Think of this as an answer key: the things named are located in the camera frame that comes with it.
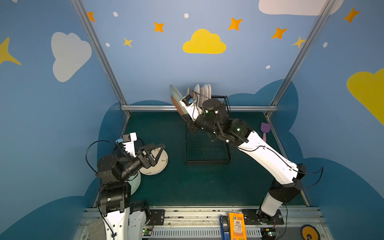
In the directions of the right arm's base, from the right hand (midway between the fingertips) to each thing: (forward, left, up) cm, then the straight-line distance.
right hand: (186, 112), depth 63 cm
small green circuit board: (-40, +17, -42) cm, 61 cm away
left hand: (-14, +9, -7) cm, 18 cm away
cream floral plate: (-5, +17, -42) cm, 46 cm away
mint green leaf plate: (-17, +30, -41) cm, 53 cm away
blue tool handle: (-34, -19, -39) cm, 55 cm away
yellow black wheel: (-36, -62, -44) cm, 84 cm away
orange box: (-36, -25, -39) cm, 59 cm away
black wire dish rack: (+7, -9, -41) cm, 42 cm away
